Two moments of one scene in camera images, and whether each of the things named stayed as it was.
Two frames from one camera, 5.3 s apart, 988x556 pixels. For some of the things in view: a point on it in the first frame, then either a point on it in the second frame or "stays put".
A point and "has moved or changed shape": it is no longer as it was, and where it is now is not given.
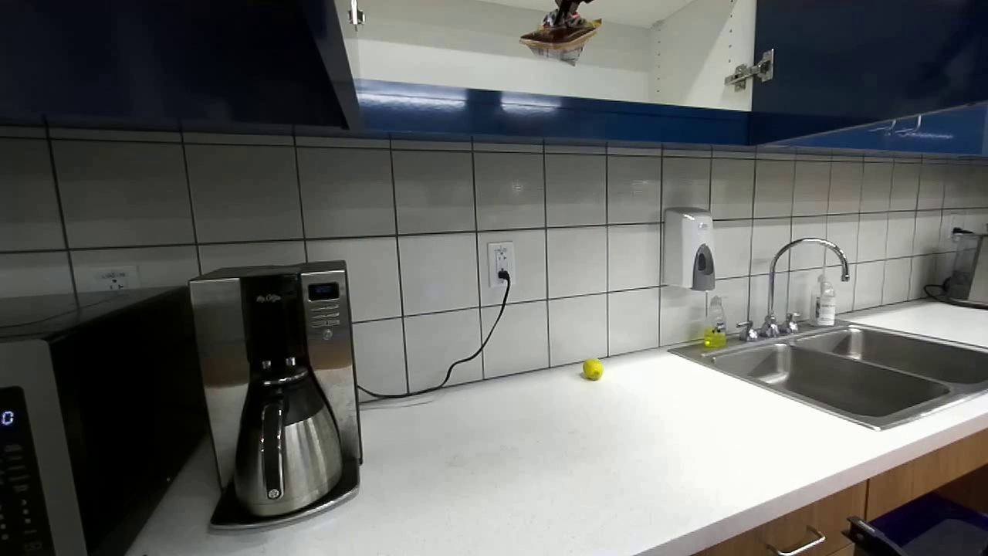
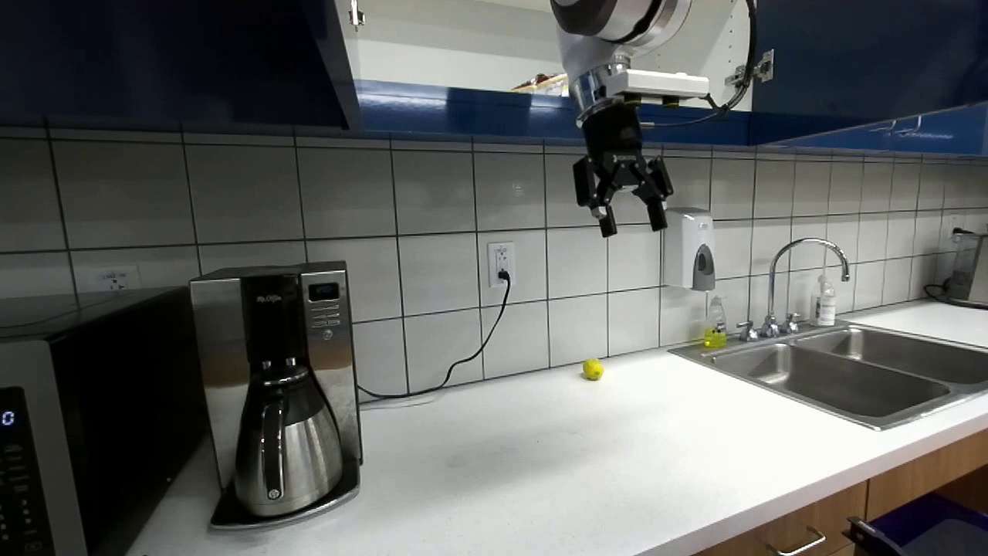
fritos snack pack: (565, 42) has moved or changed shape
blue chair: (928, 525) stays put
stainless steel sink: (870, 375) stays put
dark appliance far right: (958, 265) stays put
